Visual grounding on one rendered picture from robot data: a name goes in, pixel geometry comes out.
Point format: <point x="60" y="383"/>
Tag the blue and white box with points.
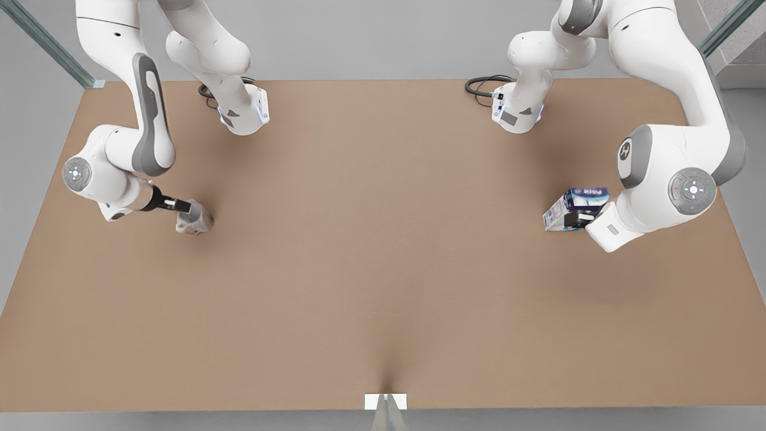
<point x="583" y="196"/>

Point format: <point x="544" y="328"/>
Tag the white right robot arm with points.
<point x="114" y="54"/>

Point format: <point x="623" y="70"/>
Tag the silver frame post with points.
<point x="724" y="27"/>
<point x="48" y="45"/>
<point x="387" y="413"/>

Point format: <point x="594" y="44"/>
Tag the small grey object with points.
<point x="196" y="220"/>

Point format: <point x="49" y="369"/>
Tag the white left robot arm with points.
<point x="664" y="72"/>

